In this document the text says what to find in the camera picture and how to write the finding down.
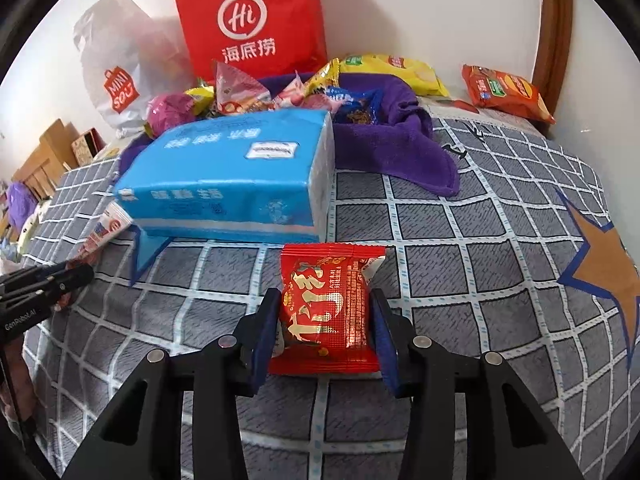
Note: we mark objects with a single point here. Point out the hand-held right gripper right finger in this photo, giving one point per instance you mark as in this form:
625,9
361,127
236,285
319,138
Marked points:
385,350

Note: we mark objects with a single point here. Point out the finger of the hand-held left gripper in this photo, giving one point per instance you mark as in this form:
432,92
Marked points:
30,274
70,277

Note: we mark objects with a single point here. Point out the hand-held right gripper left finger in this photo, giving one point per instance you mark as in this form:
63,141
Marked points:
262,345

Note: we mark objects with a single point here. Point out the pale packet with red circle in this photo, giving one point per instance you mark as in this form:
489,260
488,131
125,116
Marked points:
107,225

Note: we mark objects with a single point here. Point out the red snack packet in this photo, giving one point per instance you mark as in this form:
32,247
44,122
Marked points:
325,310

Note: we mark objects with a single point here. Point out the magenta round snack packet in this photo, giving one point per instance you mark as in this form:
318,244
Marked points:
170,112

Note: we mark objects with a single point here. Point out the small yellow snack packet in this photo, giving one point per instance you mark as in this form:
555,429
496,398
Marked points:
200,97

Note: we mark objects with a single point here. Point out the dark blue snack packet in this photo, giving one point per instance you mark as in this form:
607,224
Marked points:
357,107

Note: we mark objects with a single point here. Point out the large pink snack packet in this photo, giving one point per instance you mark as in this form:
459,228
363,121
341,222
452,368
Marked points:
237,82

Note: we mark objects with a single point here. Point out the yellow triangular snack packet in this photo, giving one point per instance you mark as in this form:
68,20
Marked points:
324,77

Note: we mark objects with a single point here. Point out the person's left hand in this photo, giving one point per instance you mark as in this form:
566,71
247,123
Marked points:
15,375

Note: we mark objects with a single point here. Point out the white spotted cloth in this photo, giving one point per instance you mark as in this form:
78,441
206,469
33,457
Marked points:
30,230

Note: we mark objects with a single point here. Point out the purple cloth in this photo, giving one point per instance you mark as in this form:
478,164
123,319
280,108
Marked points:
20,205

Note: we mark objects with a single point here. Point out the patterned cardboard box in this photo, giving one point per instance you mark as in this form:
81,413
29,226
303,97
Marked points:
85,147

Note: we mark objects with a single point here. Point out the grey checked blanket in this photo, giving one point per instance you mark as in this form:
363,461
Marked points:
500,260

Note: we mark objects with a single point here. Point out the blue tissue pack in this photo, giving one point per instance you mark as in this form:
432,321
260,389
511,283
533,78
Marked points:
225,180

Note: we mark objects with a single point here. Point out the purple towel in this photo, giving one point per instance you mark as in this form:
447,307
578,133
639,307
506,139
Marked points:
390,150

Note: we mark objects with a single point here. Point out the white plastic bag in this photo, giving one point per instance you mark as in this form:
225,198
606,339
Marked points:
125,45

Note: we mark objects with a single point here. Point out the yellow chips bag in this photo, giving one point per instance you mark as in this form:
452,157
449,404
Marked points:
400,72

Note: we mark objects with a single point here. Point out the orange chips bag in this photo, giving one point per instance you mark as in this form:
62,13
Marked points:
505,91

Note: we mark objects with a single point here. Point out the red paper bag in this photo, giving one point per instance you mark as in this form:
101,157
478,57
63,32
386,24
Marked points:
280,10

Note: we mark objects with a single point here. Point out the brown wooden door frame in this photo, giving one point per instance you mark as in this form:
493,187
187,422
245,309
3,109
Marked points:
555,35

